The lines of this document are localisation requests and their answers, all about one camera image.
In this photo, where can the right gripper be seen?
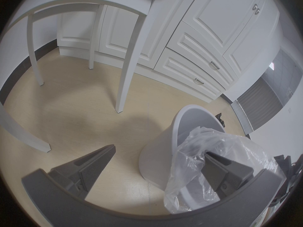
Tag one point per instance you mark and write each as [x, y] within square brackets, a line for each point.
[287, 185]

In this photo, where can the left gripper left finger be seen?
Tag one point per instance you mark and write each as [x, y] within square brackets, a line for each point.
[90, 171]

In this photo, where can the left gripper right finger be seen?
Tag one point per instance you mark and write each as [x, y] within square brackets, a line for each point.
[227, 174]

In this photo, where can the clear plastic bag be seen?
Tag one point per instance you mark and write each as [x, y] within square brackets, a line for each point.
[232, 145]

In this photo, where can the black plastic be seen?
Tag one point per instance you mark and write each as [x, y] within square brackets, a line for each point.
[220, 120]

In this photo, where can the white trash bin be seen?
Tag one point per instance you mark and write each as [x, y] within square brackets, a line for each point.
[158, 155]

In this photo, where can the grey and white chair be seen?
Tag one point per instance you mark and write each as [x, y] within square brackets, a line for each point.
[132, 55]

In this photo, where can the white wardrobe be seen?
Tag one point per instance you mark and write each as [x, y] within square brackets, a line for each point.
[213, 20]

